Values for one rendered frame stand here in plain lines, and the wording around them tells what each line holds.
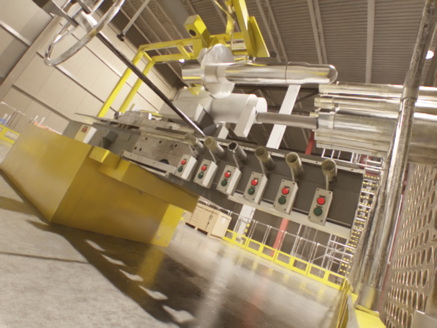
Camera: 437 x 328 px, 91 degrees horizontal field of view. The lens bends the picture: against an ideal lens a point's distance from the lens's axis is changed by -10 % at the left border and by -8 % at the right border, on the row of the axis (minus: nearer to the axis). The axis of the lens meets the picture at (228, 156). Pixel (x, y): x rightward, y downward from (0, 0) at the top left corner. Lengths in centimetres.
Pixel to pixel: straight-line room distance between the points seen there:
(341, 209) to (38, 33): 1450
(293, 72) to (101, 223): 177
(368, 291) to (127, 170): 147
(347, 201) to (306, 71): 74
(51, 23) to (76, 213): 1321
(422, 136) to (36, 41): 1424
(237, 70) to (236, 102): 31
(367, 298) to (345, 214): 64
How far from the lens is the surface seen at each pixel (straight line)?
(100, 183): 199
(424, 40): 71
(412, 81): 80
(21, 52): 1444
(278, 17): 1196
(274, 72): 152
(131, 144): 228
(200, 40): 200
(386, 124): 161
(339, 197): 124
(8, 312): 91
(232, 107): 187
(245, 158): 140
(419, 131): 160
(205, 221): 757
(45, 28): 1458
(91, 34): 79
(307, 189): 126
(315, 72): 145
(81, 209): 199
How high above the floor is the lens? 45
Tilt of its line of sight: 16 degrees up
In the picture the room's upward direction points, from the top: 23 degrees clockwise
